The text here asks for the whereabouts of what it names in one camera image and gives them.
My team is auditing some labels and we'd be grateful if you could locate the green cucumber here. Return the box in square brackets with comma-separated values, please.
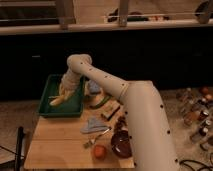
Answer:
[90, 95, 111, 109]

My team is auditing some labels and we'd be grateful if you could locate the wooden block brush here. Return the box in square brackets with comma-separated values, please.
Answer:
[101, 103, 120, 121]

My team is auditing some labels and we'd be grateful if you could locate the black stand pole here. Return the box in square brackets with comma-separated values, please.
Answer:
[14, 127, 25, 171]

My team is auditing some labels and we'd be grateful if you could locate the metal fork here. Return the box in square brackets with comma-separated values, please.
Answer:
[83, 127, 112, 149]

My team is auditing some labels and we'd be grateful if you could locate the dark purple bowl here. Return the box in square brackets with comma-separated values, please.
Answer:
[111, 130, 132, 158]

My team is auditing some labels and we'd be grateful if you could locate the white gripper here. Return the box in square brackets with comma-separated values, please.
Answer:
[59, 69, 82, 101]

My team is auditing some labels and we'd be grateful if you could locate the wooden folding table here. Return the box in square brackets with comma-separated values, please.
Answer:
[23, 80, 178, 170]

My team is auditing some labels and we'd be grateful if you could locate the blue sponge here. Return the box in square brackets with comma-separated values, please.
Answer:
[87, 80, 101, 94]

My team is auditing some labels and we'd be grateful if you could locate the grey blue cloth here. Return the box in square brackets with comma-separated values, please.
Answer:
[80, 116, 108, 134]

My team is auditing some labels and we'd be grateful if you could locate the orange fruit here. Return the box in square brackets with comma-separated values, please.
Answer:
[93, 145, 107, 160]

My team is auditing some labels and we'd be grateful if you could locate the green plastic tray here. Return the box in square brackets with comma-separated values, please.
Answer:
[38, 74, 85, 118]

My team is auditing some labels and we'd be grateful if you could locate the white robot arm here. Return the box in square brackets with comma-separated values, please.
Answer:
[62, 54, 180, 171]

